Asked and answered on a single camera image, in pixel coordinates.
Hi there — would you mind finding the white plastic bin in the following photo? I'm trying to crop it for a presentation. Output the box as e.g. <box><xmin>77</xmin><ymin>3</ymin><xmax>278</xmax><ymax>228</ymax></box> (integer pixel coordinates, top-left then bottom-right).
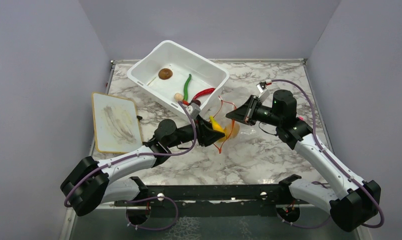
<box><xmin>127</xmin><ymin>40</ymin><xmax>230</xmax><ymax>119</ymax></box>

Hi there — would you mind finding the dark red plum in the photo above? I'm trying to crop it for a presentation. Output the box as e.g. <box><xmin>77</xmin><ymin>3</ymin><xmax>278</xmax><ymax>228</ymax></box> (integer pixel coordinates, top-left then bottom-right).
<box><xmin>191</xmin><ymin>99</ymin><xmax>201</xmax><ymax>106</ymax></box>

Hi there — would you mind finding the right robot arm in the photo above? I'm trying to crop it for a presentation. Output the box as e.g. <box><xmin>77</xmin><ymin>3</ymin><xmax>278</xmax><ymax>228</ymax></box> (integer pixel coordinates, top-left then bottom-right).
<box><xmin>226</xmin><ymin>90</ymin><xmax>383</xmax><ymax>232</ymax></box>

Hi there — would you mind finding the yellow banana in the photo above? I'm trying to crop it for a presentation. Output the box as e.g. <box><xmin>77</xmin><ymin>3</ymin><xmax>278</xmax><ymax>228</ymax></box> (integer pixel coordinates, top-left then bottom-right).
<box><xmin>209</xmin><ymin>116</ymin><xmax>226</xmax><ymax>135</ymax></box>

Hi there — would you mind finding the brown kiwi fruit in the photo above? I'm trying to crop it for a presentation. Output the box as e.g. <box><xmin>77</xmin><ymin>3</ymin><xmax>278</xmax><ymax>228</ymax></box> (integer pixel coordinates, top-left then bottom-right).
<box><xmin>158</xmin><ymin>68</ymin><xmax>173</xmax><ymax>80</ymax></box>

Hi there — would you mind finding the white cutting board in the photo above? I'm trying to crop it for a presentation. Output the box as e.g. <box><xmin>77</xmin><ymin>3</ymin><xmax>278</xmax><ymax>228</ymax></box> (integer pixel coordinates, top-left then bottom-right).
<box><xmin>91</xmin><ymin>92</ymin><xmax>143</xmax><ymax>154</ymax></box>

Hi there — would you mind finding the green chili pepper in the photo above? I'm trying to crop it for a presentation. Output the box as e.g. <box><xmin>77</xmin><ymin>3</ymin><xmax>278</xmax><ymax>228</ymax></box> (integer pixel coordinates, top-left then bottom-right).
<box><xmin>183</xmin><ymin>74</ymin><xmax>192</xmax><ymax>102</ymax></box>

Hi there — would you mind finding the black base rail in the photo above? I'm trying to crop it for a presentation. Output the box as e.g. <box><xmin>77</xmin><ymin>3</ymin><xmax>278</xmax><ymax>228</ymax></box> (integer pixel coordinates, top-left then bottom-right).
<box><xmin>114</xmin><ymin>184</ymin><xmax>304</xmax><ymax>218</ymax></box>

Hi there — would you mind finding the orange citrus fruit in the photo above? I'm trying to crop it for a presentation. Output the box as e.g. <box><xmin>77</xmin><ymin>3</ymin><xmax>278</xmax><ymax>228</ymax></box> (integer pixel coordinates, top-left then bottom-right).
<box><xmin>218</xmin><ymin>120</ymin><xmax>241</xmax><ymax>143</ymax></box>

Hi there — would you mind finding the red chili pepper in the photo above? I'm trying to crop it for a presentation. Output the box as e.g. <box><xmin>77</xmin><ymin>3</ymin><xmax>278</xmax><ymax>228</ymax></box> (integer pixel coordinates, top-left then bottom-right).
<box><xmin>192</xmin><ymin>87</ymin><xmax>216</xmax><ymax>101</ymax></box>

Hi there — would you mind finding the clear zip top bag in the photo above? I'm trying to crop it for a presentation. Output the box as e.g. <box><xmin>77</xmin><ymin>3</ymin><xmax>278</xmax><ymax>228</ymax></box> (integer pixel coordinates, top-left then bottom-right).
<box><xmin>208</xmin><ymin>86</ymin><xmax>258</xmax><ymax>154</ymax></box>

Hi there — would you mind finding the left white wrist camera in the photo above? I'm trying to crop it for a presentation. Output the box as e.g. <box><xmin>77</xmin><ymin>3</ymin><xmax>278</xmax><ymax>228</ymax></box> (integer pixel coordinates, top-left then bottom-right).
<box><xmin>186</xmin><ymin>102</ymin><xmax>201</xmax><ymax>120</ymax></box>

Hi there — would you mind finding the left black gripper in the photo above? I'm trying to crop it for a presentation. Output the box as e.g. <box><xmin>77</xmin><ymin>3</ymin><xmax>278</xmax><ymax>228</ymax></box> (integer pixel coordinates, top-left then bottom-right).
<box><xmin>166</xmin><ymin>114</ymin><xmax>225</xmax><ymax>149</ymax></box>

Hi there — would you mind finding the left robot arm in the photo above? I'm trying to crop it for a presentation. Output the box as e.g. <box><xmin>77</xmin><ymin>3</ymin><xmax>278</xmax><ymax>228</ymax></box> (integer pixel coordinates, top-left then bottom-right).
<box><xmin>60</xmin><ymin>116</ymin><xmax>226</xmax><ymax>217</ymax></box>

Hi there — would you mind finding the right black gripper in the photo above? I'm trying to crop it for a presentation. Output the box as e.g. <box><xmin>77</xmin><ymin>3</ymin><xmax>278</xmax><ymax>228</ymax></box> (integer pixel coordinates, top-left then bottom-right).
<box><xmin>226</xmin><ymin>95</ymin><xmax>283</xmax><ymax>127</ymax></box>

